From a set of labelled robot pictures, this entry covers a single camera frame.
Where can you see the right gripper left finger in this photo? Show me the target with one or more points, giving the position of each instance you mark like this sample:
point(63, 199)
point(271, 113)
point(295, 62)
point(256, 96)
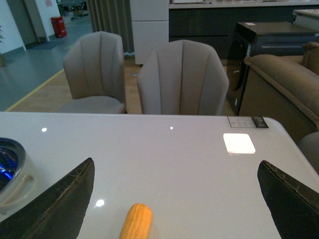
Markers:
point(58, 212)

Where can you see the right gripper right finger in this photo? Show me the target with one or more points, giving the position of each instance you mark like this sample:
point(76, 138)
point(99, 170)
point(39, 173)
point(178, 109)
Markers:
point(294, 206)

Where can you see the yellow corn cob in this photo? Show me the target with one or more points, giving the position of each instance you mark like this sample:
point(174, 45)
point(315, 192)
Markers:
point(137, 223)

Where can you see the white electric cooking pot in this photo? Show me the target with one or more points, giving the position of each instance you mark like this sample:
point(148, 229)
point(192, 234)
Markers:
point(17, 177)

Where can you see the grey chair at right edge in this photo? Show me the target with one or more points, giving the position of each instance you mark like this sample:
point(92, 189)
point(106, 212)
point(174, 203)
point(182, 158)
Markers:
point(309, 146)

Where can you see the table label sticker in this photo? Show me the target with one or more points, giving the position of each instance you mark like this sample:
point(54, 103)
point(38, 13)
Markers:
point(249, 122)

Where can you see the brown sofa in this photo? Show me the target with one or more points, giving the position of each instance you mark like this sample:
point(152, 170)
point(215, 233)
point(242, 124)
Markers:
point(285, 88)

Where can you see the beige chair left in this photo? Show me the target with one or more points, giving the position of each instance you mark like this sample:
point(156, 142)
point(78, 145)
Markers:
point(95, 72)

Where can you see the beige chair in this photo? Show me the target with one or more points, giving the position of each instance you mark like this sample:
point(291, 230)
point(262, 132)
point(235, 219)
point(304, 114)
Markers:
point(95, 72)
point(183, 77)

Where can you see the blue door mat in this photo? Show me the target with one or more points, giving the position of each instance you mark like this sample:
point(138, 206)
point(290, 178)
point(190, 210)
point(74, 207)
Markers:
point(47, 45)

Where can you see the beige chair right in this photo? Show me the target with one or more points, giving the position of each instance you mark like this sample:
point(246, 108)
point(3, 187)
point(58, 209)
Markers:
point(183, 77)

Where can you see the black washing machine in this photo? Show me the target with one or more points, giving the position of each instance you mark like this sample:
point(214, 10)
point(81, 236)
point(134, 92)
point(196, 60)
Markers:
point(254, 38)

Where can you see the red fire extinguisher box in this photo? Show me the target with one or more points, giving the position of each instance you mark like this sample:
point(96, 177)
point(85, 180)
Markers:
point(58, 26)

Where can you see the dark kitchen counter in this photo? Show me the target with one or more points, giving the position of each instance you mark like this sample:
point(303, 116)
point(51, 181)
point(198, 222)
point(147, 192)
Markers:
point(214, 25)

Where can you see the grey curtain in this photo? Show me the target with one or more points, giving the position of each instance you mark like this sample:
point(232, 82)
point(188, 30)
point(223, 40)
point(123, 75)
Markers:
point(112, 16)

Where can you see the white pillar cabinet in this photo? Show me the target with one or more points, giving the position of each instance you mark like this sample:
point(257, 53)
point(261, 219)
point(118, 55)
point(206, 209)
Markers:
point(150, 25)

